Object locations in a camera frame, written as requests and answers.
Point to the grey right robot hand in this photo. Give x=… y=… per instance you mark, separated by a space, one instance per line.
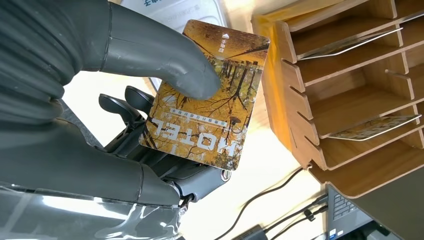
x=66 y=185

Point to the grey laptop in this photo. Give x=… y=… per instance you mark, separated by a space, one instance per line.
x=397 y=212

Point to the wooden card organizer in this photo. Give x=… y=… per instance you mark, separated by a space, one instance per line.
x=348 y=109

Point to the grey card reader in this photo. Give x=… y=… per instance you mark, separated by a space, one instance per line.
x=185 y=11

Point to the small black hub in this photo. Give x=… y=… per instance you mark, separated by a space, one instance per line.
x=251 y=234

